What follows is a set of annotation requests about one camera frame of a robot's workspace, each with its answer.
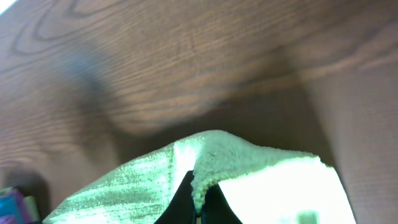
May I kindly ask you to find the blue folded cloth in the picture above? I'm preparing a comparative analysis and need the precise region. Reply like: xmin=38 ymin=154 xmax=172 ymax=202
xmin=1 ymin=197 xmax=24 ymax=224

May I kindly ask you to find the purple folded cloth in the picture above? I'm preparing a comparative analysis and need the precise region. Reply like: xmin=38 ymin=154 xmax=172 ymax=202
xmin=1 ymin=189 xmax=31 ymax=223

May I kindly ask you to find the green microfiber cloth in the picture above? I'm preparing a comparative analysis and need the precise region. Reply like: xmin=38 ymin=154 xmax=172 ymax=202
xmin=45 ymin=130 xmax=355 ymax=223

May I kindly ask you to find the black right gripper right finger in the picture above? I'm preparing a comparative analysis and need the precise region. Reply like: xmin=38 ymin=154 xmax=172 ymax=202
xmin=200 ymin=185 xmax=242 ymax=224

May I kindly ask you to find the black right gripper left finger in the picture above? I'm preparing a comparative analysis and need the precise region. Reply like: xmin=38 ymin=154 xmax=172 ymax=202
xmin=155 ymin=170 xmax=197 ymax=224

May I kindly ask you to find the light green folded cloth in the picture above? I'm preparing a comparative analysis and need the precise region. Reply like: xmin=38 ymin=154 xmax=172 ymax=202
xmin=24 ymin=196 xmax=40 ymax=222

